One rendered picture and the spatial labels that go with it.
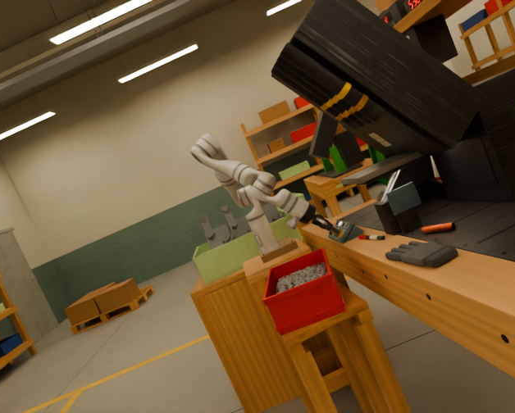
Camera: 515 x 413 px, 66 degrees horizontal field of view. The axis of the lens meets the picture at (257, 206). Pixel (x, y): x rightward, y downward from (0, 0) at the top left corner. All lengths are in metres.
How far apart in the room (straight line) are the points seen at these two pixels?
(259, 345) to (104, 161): 7.33
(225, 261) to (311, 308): 1.15
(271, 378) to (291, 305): 1.29
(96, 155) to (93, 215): 1.32
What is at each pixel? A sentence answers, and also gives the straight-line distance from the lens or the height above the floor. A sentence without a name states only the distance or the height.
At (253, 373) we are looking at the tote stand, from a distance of 2.43.
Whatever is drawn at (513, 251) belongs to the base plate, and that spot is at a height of 0.90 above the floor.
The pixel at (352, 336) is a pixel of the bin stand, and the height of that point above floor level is 0.58.
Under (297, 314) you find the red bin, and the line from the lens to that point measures 1.19.
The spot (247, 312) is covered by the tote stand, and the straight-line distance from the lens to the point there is 2.28.
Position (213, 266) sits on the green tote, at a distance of 2.27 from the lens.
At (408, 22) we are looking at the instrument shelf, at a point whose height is 1.51.
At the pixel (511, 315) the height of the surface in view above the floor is 0.90.
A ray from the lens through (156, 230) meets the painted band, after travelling 8.96.
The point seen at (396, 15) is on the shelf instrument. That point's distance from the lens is 1.65.
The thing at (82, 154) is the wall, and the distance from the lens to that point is 9.38.
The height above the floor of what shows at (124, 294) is 0.30.
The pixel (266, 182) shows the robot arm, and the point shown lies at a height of 1.22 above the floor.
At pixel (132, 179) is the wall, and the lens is 8.99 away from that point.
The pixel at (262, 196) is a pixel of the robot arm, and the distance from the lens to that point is 1.38.
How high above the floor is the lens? 1.27
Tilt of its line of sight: 5 degrees down
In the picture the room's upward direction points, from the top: 24 degrees counter-clockwise
